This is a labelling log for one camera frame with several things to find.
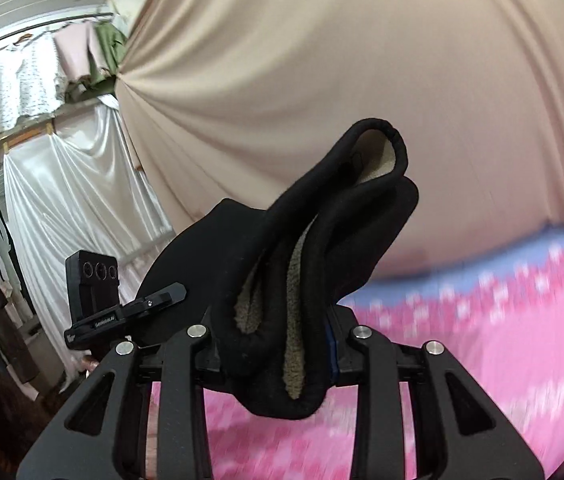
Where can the hanging clothes on rack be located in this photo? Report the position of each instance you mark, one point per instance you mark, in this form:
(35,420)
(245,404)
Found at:
(40,73)

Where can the white satin drape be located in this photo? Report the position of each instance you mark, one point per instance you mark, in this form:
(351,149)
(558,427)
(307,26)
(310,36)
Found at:
(76,189)

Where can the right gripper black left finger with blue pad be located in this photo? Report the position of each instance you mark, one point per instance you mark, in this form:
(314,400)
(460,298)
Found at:
(102,430)

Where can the beige draped curtain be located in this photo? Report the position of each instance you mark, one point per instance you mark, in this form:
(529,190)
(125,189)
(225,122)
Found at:
(239,98)

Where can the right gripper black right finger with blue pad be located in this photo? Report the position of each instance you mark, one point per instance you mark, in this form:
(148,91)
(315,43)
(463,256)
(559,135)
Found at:
(459,432)

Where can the black pants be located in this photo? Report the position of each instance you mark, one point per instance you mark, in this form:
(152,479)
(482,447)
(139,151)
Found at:
(265,278)

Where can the pink floral bed sheet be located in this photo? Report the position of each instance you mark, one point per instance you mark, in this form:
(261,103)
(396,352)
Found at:
(501,316)

